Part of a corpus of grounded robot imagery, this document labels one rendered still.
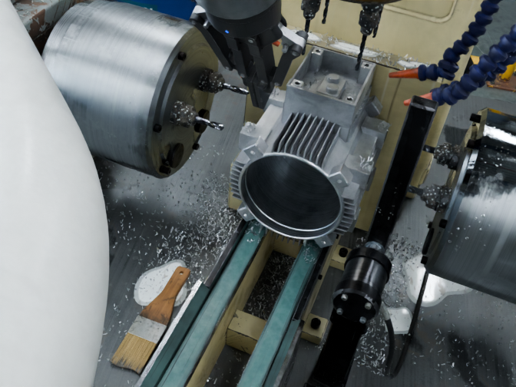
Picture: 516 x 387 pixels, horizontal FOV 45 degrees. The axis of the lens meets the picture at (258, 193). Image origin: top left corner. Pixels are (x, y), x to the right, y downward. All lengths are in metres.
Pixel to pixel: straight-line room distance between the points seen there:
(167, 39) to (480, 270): 0.53
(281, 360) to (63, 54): 0.52
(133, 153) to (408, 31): 0.48
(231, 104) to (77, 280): 1.20
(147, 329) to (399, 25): 0.62
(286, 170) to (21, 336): 0.84
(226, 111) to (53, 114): 1.12
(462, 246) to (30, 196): 0.67
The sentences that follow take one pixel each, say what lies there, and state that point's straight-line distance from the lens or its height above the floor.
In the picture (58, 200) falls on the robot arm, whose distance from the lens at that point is 0.24.
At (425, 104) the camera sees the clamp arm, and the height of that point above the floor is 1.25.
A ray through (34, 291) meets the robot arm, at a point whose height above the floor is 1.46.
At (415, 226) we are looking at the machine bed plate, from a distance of 1.21.
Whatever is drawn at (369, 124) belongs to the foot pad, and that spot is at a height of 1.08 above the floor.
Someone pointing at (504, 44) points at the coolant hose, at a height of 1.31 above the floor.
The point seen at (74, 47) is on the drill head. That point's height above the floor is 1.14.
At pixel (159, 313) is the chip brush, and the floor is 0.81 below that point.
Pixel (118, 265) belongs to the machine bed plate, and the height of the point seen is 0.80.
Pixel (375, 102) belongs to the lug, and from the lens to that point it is 0.97.
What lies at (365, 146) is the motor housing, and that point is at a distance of 0.92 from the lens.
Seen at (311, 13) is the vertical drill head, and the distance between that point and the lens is 0.82.
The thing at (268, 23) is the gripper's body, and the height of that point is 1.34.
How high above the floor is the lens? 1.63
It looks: 44 degrees down
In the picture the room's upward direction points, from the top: 8 degrees clockwise
